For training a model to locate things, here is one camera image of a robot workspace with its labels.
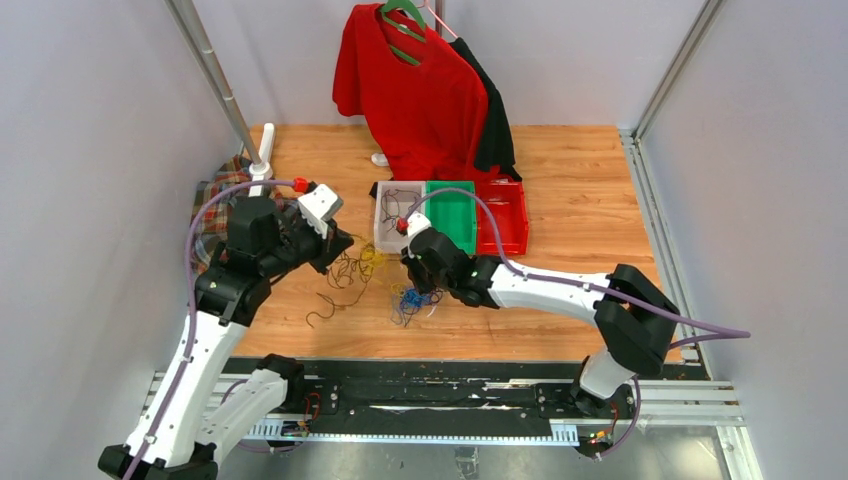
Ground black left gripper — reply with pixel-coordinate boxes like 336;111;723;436
260;213;355;278

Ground yellow cable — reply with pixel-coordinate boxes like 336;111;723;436
354;241;409;296

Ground black cable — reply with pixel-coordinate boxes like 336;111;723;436
379;188;424;233

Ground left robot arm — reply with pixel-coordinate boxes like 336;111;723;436
98;187;353;479

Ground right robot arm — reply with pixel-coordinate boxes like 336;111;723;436
401;228;679;417

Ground green plastic bin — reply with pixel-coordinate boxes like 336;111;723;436
425;192;477;255

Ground white plastic bin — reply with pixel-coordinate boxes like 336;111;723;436
373;180;426;254

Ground red plastic bin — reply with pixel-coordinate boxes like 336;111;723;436
475;181;529;256

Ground white stand with pole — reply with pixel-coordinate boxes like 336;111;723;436
164;0;278;200

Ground plaid cloth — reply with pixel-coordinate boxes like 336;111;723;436
188;155;299;276

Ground black t-shirt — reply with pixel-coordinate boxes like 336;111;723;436
449;37;523;182

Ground red t-shirt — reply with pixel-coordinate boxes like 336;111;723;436
332;3;496;181

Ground green clothes hanger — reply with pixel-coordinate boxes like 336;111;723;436
377;0;428;68

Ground pink clothes hanger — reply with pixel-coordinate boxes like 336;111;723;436
422;0;459;40

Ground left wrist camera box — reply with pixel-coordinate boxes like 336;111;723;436
297;184;344;240

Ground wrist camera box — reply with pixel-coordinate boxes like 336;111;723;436
396;211;432;258
297;184;344;240

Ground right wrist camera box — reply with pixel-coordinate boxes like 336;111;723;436
396;211;432;258

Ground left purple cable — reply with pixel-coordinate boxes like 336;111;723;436
122;177;309;480

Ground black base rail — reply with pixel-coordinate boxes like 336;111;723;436
221;357;713;442

